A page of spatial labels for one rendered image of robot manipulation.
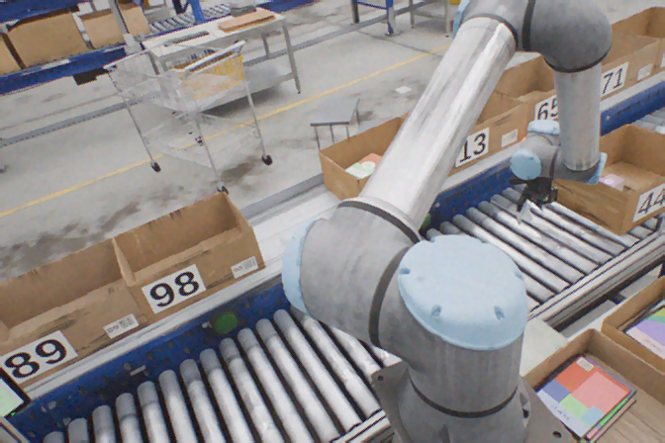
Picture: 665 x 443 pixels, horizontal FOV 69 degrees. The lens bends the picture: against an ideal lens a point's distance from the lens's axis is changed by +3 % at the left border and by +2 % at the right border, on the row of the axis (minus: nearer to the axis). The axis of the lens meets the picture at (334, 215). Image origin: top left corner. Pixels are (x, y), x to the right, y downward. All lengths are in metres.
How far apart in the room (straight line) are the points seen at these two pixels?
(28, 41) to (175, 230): 4.01
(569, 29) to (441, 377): 0.65
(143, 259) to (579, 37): 1.43
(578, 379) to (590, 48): 0.78
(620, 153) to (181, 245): 1.74
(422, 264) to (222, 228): 1.28
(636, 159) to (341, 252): 1.71
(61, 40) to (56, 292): 3.99
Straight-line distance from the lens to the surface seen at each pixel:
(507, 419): 0.71
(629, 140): 2.20
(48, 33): 5.53
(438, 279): 0.58
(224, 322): 1.55
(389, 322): 0.61
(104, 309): 1.50
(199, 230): 1.77
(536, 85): 2.52
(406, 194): 0.72
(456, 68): 0.88
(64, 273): 1.77
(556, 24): 0.98
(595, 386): 1.37
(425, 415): 0.71
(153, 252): 1.77
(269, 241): 1.69
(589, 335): 1.44
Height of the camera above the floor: 1.90
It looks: 36 degrees down
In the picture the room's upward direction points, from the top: 12 degrees counter-clockwise
